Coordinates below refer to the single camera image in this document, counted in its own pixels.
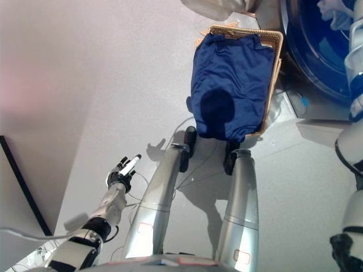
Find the silver robot leg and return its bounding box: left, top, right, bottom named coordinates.
left=214, top=149, right=260, bottom=272
left=123, top=143, right=191, bottom=260

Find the dark blue garment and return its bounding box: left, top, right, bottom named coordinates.
left=186, top=33, right=275, bottom=143

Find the grey flexible hose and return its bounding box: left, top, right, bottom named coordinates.
left=0, top=226, right=86, bottom=241

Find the thin white floor cable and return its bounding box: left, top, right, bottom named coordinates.
left=124, top=116, right=219, bottom=207

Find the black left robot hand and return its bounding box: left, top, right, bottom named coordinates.
left=107, top=154, right=142, bottom=193

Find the black right robot foot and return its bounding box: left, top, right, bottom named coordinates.
left=223, top=141, right=241, bottom=176

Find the woven tan laundry basket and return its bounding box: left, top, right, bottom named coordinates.
left=208, top=24, right=284, bottom=139

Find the black left robot foot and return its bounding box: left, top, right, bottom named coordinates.
left=178, top=126, right=198, bottom=173

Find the silver right robot leg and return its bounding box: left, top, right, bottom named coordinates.
left=214, top=149, right=260, bottom=272

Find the silver left robot leg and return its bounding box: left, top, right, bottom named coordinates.
left=123, top=143, right=191, bottom=260

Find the black baseboard strip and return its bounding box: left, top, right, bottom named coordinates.
left=0, top=135, right=53, bottom=236

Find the grey front-load washing machine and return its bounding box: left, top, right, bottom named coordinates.
left=255, top=0, right=363, bottom=121

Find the black robot foot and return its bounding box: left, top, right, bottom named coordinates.
left=178, top=126, right=198, bottom=173
left=223, top=141, right=241, bottom=176

